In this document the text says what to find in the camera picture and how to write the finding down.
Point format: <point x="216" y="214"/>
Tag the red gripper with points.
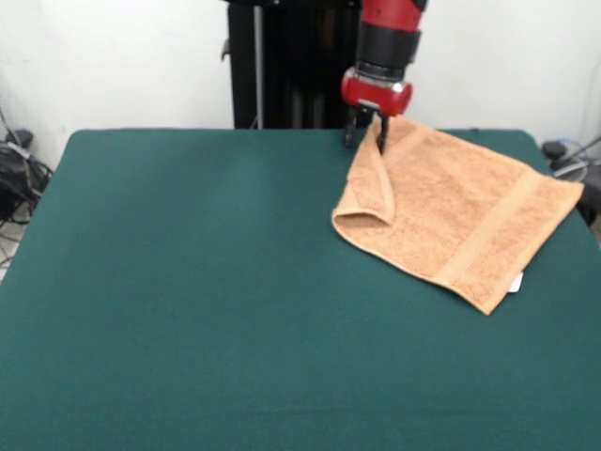
<point x="380" y="96"/>

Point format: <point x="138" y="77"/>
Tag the tan terry towel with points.
<point x="446" y="211"/>

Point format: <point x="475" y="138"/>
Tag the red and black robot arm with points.
<point x="392" y="37"/>

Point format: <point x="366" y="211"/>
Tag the dark green tablecloth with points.
<point x="188" y="305"/>

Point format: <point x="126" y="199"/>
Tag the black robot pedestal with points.
<point x="282" y="70"/>

